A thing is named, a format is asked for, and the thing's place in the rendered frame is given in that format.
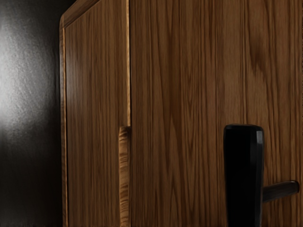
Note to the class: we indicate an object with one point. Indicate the brown wooden drawer cabinet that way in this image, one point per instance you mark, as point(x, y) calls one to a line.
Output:
point(184, 71)

